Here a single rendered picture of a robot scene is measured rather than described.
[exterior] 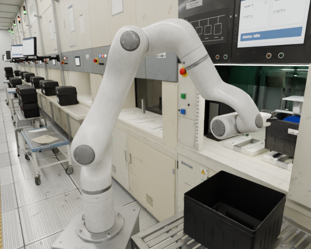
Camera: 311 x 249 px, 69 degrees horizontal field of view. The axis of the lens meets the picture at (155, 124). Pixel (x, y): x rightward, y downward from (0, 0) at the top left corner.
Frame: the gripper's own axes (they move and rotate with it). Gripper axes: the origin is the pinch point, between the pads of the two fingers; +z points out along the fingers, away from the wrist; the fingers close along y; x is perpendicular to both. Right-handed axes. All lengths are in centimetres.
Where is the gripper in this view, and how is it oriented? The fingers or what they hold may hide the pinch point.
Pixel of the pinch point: (267, 114)
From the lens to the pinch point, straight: 107.4
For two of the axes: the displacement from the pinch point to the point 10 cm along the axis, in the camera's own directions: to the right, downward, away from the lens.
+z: 8.2, -1.7, 5.5
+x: -0.2, -9.6, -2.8
